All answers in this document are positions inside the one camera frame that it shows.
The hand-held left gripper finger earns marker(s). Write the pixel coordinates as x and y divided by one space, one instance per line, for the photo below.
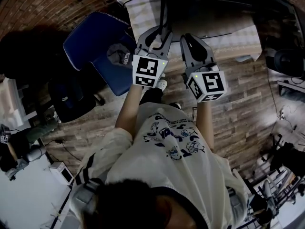
166 44
145 35

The person's right forearm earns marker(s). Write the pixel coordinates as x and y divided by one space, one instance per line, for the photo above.
205 125

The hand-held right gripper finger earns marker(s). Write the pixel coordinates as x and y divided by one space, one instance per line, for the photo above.
202 50
185 51

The white shelf unit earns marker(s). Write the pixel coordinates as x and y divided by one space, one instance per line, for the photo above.
14 101

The blue padded chair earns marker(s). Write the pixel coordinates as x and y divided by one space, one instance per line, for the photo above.
95 42

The black monitor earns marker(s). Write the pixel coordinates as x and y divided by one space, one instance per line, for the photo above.
226 6

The spare hand-held gripper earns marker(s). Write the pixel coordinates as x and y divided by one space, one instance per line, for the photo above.
4 133

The person's left forearm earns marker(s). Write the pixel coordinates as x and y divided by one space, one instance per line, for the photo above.
127 108

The white printed t-shirt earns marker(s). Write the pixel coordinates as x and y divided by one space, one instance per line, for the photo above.
166 166

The grey cylindrical device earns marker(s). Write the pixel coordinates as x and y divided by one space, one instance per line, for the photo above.
35 153

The black backpack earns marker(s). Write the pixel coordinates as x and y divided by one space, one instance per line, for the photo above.
71 101

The black stand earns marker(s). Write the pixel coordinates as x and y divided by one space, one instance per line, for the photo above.
282 155

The grey cap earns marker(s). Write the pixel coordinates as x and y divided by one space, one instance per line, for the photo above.
119 55

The metal rack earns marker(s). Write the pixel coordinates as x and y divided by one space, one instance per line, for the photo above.
276 199

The black trousers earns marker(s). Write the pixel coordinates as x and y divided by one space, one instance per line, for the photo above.
151 96

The table with checked cloth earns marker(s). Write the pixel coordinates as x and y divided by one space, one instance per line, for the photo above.
238 39

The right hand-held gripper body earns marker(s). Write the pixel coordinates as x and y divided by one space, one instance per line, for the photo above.
209 83

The white shoe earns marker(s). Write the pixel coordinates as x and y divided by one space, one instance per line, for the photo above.
162 84

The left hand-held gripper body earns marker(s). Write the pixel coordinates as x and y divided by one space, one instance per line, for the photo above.
145 68

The small white appliance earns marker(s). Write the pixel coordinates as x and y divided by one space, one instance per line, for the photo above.
62 173

